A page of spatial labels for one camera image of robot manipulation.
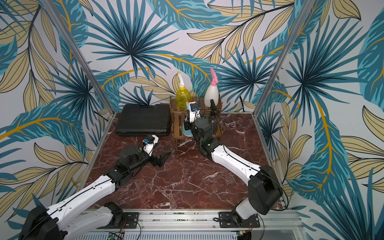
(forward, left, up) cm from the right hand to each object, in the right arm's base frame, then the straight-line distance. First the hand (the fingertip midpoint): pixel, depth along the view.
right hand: (177, 116), depth 73 cm
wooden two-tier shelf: (+17, +2, -18) cm, 25 cm away
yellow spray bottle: (+12, -3, +2) cm, 13 cm away
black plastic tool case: (+23, +31, -27) cm, 47 cm away
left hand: (-11, +7, -13) cm, 18 cm away
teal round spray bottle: (+2, -5, -16) cm, 17 cm away
